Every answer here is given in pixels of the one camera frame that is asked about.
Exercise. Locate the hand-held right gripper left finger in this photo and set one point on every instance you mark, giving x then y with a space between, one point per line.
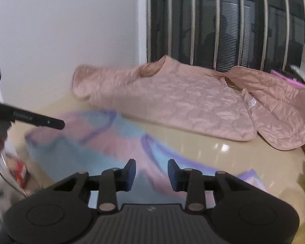
128 175

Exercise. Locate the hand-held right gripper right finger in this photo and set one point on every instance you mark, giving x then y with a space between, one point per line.
174 175

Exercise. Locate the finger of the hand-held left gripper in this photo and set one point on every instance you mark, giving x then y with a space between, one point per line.
40 119

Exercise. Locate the pink blue garment purple trim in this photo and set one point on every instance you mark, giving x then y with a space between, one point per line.
73 155

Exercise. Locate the red packet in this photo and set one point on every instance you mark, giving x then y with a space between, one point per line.
19 169

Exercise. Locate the pink quilted jacket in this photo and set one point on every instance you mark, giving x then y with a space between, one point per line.
180 99

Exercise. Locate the magenta flat box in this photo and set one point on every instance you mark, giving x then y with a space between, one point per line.
292 80

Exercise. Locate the window with metal bars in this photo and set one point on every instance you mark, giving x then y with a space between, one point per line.
218 17

